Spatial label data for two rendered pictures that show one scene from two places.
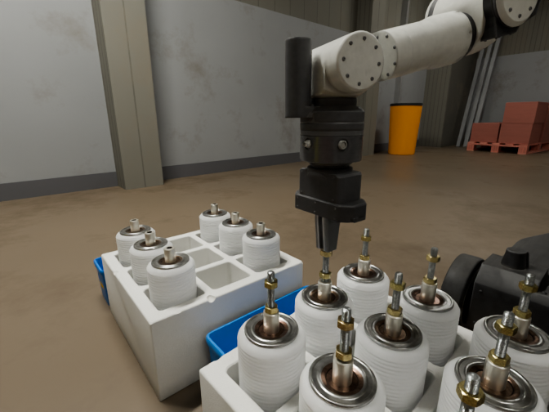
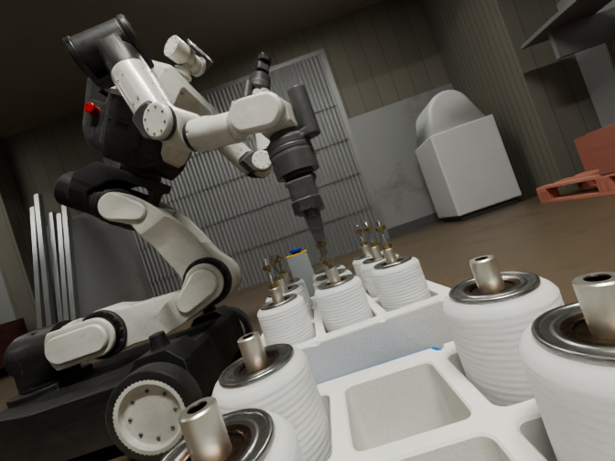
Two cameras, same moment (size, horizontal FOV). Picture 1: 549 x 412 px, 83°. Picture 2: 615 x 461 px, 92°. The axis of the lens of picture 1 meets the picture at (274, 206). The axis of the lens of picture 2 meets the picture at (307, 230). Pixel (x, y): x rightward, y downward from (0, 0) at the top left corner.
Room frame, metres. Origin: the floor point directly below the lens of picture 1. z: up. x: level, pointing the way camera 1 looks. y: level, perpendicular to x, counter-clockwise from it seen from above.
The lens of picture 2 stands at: (0.89, 0.30, 0.35)
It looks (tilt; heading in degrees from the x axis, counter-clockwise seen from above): 1 degrees up; 222
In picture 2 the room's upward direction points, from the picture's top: 19 degrees counter-clockwise
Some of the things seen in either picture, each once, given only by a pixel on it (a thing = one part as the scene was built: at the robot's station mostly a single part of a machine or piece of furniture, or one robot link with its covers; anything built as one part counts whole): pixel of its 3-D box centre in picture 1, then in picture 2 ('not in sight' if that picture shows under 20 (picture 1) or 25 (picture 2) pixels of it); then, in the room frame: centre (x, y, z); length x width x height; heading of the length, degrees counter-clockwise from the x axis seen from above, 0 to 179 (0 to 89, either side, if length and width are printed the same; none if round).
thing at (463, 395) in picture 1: (470, 393); not in sight; (0.20, -0.16, 0.32); 0.02 x 0.02 x 0.01; 54
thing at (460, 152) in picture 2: not in sight; (458, 155); (-2.66, -0.52, 0.65); 0.66 x 0.59 x 1.30; 131
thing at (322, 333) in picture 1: (322, 343); (350, 326); (0.45, -0.08, 0.16); 0.10 x 0.10 x 0.18
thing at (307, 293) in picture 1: (323, 297); (335, 282); (0.45, -0.08, 0.25); 0.08 x 0.08 x 0.01
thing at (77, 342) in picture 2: not in sight; (102, 332); (0.69, -0.87, 0.28); 0.21 x 0.20 x 0.13; 131
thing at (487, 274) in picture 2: (170, 255); (487, 274); (0.59, 0.22, 0.26); 0.02 x 0.02 x 0.03
